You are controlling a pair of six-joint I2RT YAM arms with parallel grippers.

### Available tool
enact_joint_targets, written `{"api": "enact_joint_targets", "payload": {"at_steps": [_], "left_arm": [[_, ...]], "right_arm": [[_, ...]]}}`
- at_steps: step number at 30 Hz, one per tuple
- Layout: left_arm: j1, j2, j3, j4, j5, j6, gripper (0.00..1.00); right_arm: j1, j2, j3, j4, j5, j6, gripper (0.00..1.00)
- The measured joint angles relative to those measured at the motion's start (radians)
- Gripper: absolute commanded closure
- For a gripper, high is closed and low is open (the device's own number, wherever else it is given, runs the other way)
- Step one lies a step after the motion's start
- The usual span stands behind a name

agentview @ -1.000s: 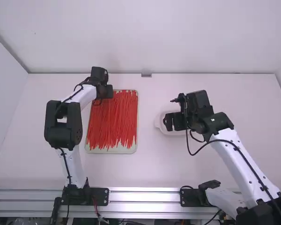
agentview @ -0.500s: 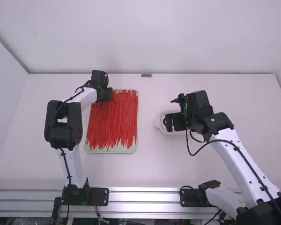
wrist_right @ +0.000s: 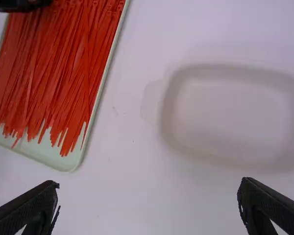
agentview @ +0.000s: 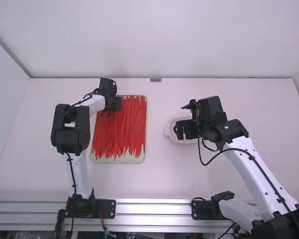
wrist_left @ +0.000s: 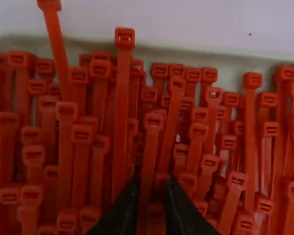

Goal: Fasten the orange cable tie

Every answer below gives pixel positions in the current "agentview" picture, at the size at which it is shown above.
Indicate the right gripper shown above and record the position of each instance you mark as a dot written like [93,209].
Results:
[188,129]

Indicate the pale tray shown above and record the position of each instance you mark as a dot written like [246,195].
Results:
[119,161]

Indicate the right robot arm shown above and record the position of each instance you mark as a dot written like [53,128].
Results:
[251,159]

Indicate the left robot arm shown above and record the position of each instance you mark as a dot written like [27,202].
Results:
[77,171]

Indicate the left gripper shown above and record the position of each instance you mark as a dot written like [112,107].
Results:
[113,103]

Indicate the silver rails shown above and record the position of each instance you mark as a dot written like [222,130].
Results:
[152,211]

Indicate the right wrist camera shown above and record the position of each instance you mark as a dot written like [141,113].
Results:
[194,110]

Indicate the white dish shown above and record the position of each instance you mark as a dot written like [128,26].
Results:
[169,129]

